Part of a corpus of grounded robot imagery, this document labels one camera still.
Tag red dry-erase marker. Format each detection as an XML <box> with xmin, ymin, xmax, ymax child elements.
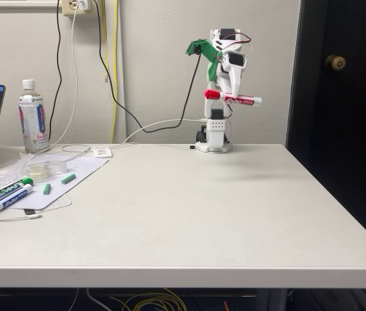
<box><xmin>203</xmin><ymin>89</ymin><xmax>262</xmax><ymax>108</ymax></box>

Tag green dry-erase marker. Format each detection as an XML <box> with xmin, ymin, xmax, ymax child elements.
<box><xmin>0</xmin><ymin>176</ymin><xmax>34</xmax><ymax>208</ymax></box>

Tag brass door knob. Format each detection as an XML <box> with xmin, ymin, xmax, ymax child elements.
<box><xmin>324</xmin><ymin>54</ymin><xmax>347</xmax><ymax>73</ymax></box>

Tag dark door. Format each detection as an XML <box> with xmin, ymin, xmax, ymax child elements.
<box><xmin>285</xmin><ymin>0</ymin><xmax>366</xmax><ymax>253</ymax></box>

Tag white adapter box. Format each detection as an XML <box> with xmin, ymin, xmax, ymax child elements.
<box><xmin>91</xmin><ymin>146</ymin><xmax>113</xmax><ymax>159</ymax></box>

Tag white paper sheet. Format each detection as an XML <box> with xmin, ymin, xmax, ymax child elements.
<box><xmin>7</xmin><ymin>156</ymin><xmax>110</xmax><ymax>210</ymax></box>

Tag plastic drink bottle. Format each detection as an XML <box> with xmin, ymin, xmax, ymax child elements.
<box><xmin>17</xmin><ymin>79</ymin><xmax>51</xmax><ymax>155</ymax></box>

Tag white mesh mat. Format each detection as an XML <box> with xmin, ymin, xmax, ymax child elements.
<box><xmin>23</xmin><ymin>193</ymin><xmax>73</xmax><ymax>214</ymax></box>

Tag grey table leg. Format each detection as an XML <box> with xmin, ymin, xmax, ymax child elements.
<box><xmin>256</xmin><ymin>288</ymin><xmax>289</xmax><ymax>311</ymax></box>

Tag red black servo wires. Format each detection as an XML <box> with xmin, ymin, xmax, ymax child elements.
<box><xmin>216</xmin><ymin>32</ymin><xmax>253</xmax><ymax>118</ymax></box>

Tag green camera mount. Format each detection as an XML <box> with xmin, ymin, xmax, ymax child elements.
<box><xmin>185</xmin><ymin>38</ymin><xmax>222</xmax><ymax>84</ymax></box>

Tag dark camera cable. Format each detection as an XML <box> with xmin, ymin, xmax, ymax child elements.
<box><xmin>91</xmin><ymin>0</ymin><xmax>203</xmax><ymax>133</ymax></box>

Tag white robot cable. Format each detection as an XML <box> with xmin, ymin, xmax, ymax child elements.
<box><xmin>108</xmin><ymin>118</ymin><xmax>208</xmax><ymax>150</ymax></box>

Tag long yellow cable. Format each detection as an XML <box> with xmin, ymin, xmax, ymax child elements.
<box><xmin>111</xmin><ymin>0</ymin><xmax>119</xmax><ymax>144</ymax></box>

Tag white charger cable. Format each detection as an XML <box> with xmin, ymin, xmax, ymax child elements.
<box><xmin>0</xmin><ymin>3</ymin><xmax>92</xmax><ymax>178</ymax></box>

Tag beige wall outlet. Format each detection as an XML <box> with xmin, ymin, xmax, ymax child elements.
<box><xmin>61</xmin><ymin>0</ymin><xmax>93</xmax><ymax>17</ymax></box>

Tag thin black power cable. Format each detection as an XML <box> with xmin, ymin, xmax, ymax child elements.
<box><xmin>48</xmin><ymin>0</ymin><xmax>63</xmax><ymax>146</ymax></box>

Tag yellow cable coil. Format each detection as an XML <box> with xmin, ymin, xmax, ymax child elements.
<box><xmin>109</xmin><ymin>288</ymin><xmax>187</xmax><ymax>311</ymax></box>

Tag white wall trim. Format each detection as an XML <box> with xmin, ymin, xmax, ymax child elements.
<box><xmin>0</xmin><ymin>0</ymin><xmax>60</xmax><ymax>9</ymax></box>

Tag white cable under table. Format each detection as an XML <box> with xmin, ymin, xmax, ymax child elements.
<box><xmin>86</xmin><ymin>287</ymin><xmax>114</xmax><ymax>311</ymax></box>

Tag thin white cable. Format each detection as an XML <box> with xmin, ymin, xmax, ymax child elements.
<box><xmin>0</xmin><ymin>213</ymin><xmax>44</xmax><ymax>223</ymax></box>

